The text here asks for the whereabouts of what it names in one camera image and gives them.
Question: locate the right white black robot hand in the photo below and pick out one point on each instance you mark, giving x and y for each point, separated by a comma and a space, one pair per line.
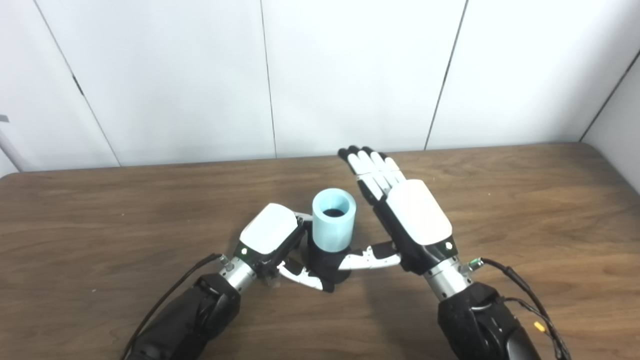
420, 215

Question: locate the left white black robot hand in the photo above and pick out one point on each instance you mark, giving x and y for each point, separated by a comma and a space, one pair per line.
267, 230

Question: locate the black nozzle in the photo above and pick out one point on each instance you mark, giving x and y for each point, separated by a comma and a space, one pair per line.
322, 262

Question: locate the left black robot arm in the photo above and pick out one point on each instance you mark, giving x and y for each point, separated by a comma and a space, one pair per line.
190, 320

